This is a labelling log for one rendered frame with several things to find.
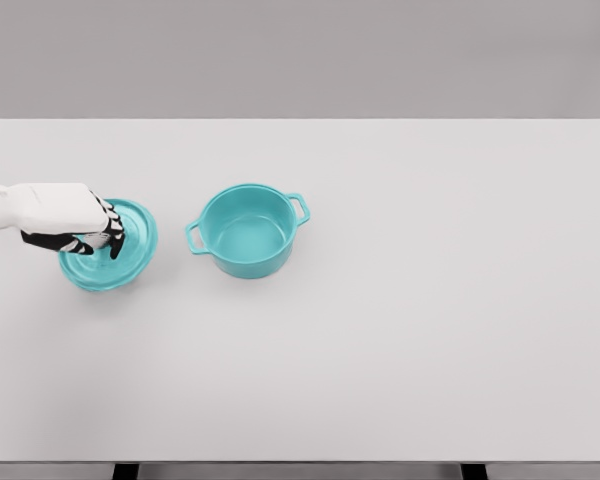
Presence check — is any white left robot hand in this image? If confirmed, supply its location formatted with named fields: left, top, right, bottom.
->
left=9, top=182, right=127, bottom=261

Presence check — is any teal pot lid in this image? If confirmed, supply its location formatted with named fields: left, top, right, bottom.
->
left=58, top=198, right=159, bottom=294

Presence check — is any teal pot with handles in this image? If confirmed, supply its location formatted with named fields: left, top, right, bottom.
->
left=184, top=183, right=312, bottom=280

